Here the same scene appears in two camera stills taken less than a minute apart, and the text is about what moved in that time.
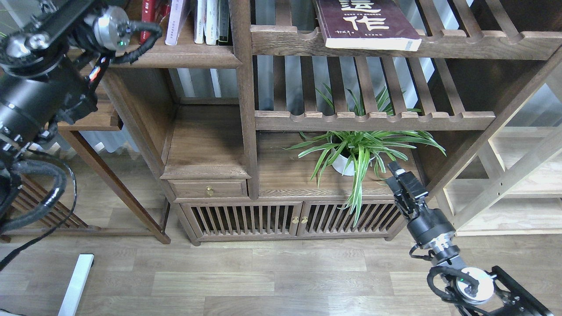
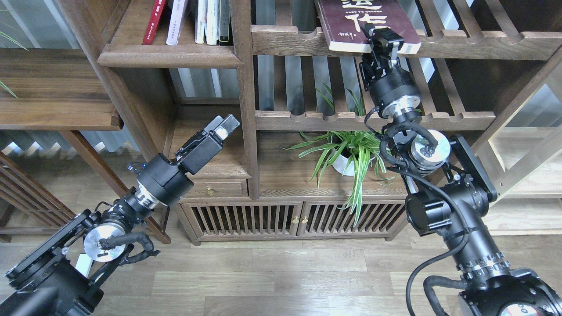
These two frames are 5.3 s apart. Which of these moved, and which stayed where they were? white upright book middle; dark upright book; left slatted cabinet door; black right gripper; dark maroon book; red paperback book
Moved: black right gripper; red paperback book
Stayed: left slatted cabinet door; dark maroon book; white upright book middle; dark upright book
